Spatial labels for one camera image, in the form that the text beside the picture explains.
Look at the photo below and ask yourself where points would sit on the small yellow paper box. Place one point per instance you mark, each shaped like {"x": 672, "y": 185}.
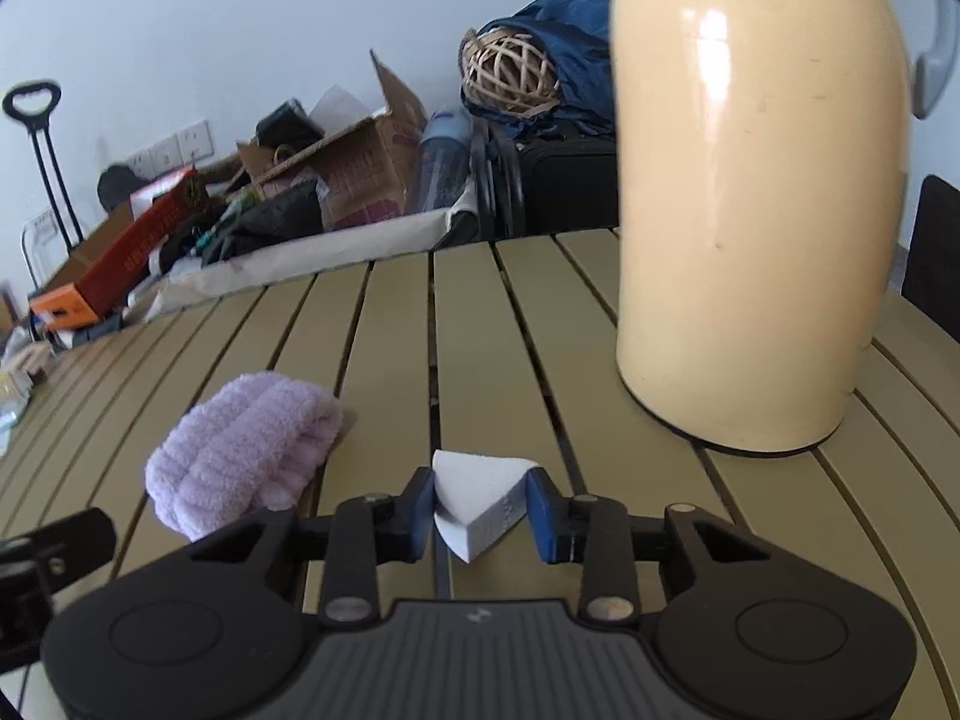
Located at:
{"x": 32, "y": 360}

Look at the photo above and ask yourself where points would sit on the yellow thermos jug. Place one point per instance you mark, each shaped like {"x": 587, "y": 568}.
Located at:
{"x": 763, "y": 159}

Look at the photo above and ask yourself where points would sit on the orange cardboard box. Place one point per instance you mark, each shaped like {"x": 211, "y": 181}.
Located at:
{"x": 100, "y": 271}

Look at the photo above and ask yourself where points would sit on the lavender plush toy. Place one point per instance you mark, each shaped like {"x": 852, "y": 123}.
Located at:
{"x": 256, "y": 444}

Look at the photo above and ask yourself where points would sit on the white triangular sponge wedge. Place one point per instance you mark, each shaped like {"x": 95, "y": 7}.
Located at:
{"x": 479, "y": 498}

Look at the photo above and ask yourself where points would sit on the woven rattan ball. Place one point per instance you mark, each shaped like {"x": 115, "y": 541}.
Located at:
{"x": 505, "y": 69}

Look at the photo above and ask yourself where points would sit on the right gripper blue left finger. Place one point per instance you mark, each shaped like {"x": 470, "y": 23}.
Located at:
{"x": 416, "y": 513}

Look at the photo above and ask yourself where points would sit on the blue fabric bag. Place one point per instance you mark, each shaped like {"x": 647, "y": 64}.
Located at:
{"x": 576, "y": 36}

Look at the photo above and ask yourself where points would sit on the open brown cardboard box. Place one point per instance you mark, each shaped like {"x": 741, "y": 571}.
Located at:
{"x": 364, "y": 171}

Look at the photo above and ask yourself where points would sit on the wall socket panel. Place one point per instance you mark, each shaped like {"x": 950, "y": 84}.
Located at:
{"x": 190, "y": 145}

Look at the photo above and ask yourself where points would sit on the grey water bottle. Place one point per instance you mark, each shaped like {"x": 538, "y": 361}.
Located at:
{"x": 443, "y": 161}

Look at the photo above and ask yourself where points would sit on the chrome trolley frame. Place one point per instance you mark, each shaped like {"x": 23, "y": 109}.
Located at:
{"x": 42, "y": 248}

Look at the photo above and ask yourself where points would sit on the folding slatted camping table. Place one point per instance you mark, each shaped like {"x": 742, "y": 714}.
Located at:
{"x": 508, "y": 350}

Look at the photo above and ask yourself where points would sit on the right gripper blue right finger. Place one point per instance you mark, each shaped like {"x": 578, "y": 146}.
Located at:
{"x": 544, "y": 510}

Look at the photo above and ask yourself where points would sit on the black folding camp chair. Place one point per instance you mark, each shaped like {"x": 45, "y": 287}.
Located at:
{"x": 932, "y": 276}

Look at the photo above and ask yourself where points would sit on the black trolley handle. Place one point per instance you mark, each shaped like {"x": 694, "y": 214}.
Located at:
{"x": 31, "y": 104}

